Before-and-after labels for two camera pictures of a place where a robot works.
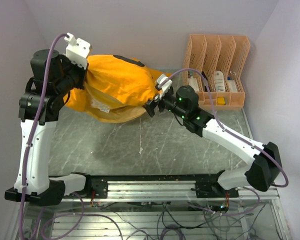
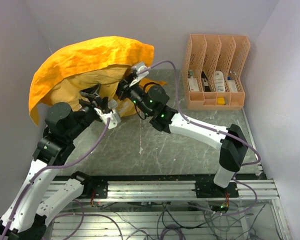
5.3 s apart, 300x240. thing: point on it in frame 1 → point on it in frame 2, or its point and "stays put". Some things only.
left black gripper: (66, 62) → (103, 105)
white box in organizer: (232, 86) stays put
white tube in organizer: (218, 77) stays put
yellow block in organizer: (220, 101) stays put
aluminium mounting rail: (173, 190) stays put
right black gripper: (150, 107) → (123, 88)
